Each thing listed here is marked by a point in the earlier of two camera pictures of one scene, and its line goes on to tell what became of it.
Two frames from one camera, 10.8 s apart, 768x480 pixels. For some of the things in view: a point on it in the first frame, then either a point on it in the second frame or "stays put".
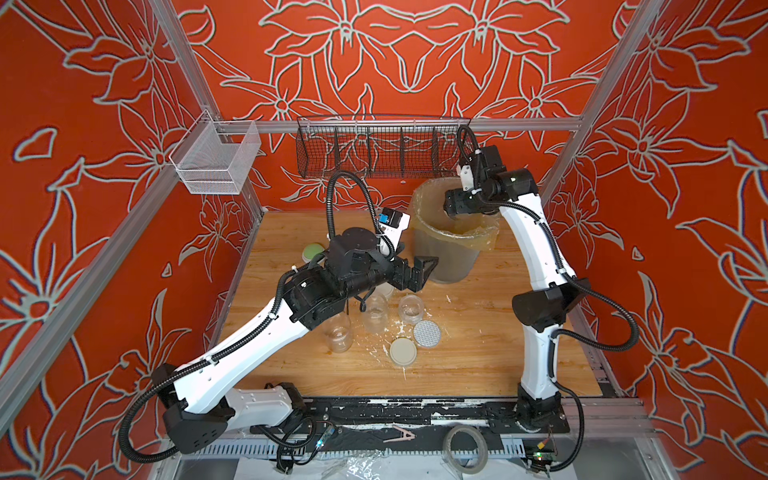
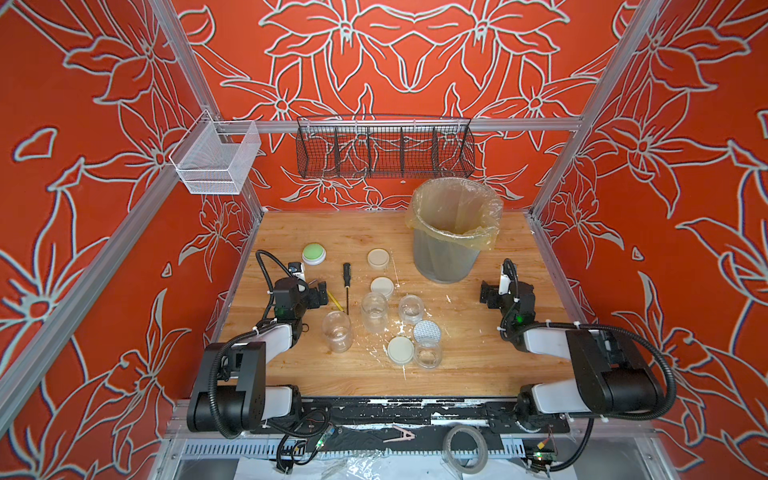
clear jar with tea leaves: [376, 317] stays put
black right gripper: [462, 201] → [496, 302]
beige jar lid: [384, 288] stays put
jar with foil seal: [339, 333] stays put
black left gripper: [403, 281] → [312, 301]
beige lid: [403, 351] stays put
